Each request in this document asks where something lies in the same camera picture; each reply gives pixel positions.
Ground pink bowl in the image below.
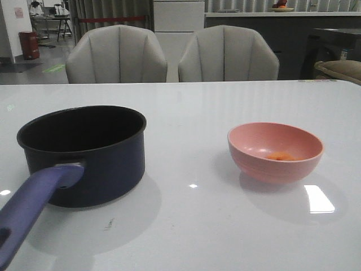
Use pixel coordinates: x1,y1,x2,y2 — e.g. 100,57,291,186
228,122,324,184

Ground orange ham slices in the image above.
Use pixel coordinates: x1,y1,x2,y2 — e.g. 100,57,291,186
266,151,300,161

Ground right grey chair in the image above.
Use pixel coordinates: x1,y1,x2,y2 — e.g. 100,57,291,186
178,25,280,82

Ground grey chair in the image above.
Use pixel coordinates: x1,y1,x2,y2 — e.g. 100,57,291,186
65,25,168,84
178,25,280,82

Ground dark blue saucepan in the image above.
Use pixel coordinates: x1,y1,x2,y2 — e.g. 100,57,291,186
1,106,147,270

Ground left grey chair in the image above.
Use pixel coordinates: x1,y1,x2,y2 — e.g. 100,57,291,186
65,25,168,84

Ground white cabinet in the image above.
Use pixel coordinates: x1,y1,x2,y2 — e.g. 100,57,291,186
153,1,205,82

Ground dark counter with white top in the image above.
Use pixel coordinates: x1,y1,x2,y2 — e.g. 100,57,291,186
205,11,360,80

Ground fruit plate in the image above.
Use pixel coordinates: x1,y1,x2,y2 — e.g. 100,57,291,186
271,0,294,12

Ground dark side appliance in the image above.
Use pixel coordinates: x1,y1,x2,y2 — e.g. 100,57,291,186
300,28,360,79

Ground red bin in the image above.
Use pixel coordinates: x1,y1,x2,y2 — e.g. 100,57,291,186
19,31,39,60

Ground beige sofa cushion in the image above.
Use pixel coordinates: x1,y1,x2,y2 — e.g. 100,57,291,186
314,60,360,85

